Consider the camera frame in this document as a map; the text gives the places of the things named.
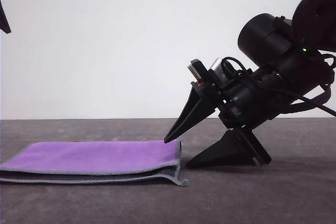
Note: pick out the purple towel with grey hem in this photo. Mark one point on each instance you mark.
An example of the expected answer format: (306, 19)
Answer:
(92, 155)

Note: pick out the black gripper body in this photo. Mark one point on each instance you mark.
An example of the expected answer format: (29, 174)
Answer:
(275, 90)

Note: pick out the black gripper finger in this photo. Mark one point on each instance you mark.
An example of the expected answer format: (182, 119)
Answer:
(225, 153)
(191, 113)
(4, 22)

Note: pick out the grey table cloth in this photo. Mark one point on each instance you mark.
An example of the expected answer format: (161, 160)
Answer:
(249, 195)

